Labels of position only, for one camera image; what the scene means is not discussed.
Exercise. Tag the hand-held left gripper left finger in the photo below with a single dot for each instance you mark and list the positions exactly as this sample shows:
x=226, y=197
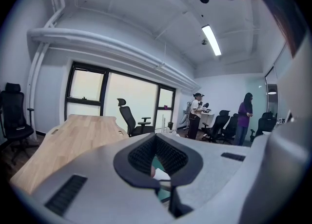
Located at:
x=136, y=156

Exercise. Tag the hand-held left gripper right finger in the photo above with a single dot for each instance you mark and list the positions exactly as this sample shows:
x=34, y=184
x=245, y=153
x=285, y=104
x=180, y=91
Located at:
x=178, y=157

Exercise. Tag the white paper item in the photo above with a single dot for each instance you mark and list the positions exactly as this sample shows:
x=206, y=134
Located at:
x=161, y=174

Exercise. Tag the teal box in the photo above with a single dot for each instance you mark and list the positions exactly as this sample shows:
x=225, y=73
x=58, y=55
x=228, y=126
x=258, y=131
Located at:
x=163, y=195

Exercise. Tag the dark waste bin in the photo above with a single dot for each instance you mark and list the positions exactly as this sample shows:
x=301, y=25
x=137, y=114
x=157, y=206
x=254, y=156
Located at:
x=170, y=125

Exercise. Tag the black office chair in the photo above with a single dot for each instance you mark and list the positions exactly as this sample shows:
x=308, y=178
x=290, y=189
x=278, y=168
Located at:
x=132, y=123
x=13, y=120
x=218, y=125
x=231, y=126
x=267, y=121

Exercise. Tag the small white desk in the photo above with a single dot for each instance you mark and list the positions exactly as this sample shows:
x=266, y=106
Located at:
x=207, y=115

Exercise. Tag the black framed window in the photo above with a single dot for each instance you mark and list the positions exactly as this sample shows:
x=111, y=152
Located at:
x=129, y=96

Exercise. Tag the wooden table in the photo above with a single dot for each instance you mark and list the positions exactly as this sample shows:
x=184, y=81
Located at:
x=73, y=135

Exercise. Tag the round pendant lamp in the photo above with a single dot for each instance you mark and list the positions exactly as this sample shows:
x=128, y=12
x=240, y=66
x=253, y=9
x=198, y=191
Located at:
x=272, y=92

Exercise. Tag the long ceiling light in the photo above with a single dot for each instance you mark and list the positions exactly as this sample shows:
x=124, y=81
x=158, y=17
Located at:
x=211, y=40

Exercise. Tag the white vertical pipes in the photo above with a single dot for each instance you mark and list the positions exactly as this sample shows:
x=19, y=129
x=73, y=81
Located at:
x=36, y=71

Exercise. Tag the white ceiling duct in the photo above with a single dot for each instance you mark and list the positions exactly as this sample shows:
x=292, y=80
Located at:
x=109, y=45

